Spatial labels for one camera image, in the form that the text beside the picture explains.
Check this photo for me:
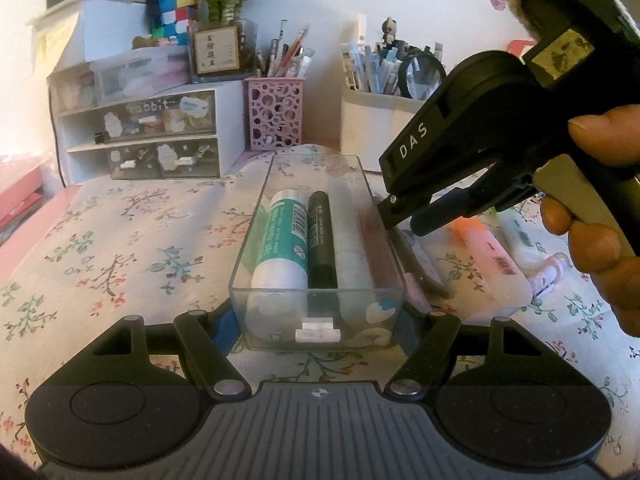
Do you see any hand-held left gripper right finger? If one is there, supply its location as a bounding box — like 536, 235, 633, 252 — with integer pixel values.
384, 304, 544, 402

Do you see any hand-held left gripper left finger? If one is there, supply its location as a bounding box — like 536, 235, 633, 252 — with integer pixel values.
95, 307, 252, 402

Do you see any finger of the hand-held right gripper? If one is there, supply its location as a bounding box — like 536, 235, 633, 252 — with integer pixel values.
410, 185, 484, 238
376, 192, 419, 227

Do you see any orange cap highlighter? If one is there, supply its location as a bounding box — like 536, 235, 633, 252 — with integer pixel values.
449, 216, 530, 307

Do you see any black marker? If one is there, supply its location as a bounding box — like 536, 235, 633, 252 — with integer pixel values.
306, 190, 338, 289

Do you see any light green glue stick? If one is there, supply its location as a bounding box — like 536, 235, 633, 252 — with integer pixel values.
496, 209, 546, 268

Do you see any clear plastic drawer tray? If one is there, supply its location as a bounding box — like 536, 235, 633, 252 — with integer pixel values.
228, 153, 407, 352

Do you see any green and white glue stick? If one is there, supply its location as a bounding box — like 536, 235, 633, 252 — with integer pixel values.
249, 188, 309, 292

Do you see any purple pen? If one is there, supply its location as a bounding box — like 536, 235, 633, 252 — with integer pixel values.
529, 254, 572, 302

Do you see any person's right hand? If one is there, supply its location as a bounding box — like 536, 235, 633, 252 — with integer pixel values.
541, 106, 640, 337

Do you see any black magnifying glass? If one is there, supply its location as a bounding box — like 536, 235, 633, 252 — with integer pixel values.
402, 52, 447, 99

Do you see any white flower-shaped pen holder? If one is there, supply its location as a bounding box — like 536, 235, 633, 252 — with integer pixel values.
340, 84, 432, 172

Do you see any floral tablecloth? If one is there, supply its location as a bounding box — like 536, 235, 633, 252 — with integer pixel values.
0, 142, 640, 461

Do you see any cluster of blue grey pens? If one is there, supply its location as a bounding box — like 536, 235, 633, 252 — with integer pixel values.
340, 16, 447, 97

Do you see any pink perforated pen holder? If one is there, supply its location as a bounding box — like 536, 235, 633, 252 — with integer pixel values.
244, 77, 307, 152

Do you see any cluster of thin mixed pens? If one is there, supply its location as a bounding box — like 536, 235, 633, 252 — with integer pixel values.
255, 19, 317, 81

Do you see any white desktop drawer organizer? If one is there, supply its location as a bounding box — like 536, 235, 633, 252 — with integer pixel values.
47, 77, 247, 187

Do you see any bamboo plant in glass vase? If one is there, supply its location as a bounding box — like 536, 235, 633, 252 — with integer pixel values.
189, 0, 269, 84

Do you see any pink plastic bag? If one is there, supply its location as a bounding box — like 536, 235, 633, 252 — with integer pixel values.
0, 157, 52, 243

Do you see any clear storage box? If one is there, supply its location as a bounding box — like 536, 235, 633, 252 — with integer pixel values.
94, 51, 194, 107

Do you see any colourful puzzle cube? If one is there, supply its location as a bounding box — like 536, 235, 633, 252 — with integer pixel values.
144, 0, 197, 39

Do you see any white box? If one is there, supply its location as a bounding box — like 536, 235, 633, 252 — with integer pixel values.
26, 0, 192, 82

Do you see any yellow sticky note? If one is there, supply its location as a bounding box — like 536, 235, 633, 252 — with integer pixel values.
31, 24, 77, 62

